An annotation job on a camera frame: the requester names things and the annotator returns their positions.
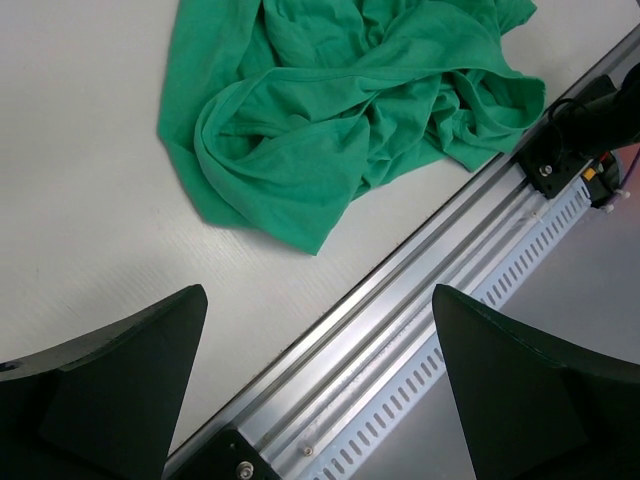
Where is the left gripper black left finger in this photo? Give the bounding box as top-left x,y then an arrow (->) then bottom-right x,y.
1,285 -> 208,479

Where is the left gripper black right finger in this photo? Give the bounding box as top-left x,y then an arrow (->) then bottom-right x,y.
432,284 -> 639,479

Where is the green tank top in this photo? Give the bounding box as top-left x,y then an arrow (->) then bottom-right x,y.
157,1 -> 546,255

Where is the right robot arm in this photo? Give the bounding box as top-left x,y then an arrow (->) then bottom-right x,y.
548,64 -> 639,158

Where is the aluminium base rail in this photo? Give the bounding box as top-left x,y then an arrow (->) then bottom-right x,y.
164,30 -> 639,479

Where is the white slotted cable duct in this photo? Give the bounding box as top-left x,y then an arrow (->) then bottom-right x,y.
289,180 -> 591,479

